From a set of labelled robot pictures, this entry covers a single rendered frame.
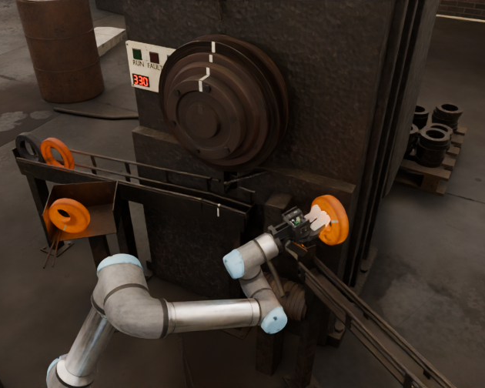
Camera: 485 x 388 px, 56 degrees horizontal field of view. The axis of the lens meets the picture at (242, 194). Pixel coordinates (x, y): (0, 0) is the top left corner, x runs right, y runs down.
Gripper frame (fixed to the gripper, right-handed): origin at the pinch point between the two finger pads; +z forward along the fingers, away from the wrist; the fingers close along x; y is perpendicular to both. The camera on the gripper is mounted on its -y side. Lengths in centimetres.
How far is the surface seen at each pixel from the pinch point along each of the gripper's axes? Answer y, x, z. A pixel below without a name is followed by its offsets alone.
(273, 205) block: -11.3, 25.7, -7.1
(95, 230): -16, 65, -68
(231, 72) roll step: 37, 38, -5
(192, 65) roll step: 39, 49, -13
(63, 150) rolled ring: -4, 114, -66
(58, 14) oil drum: -8, 326, -31
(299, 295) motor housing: -37.2, 5.2, -13.9
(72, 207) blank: -1, 67, -71
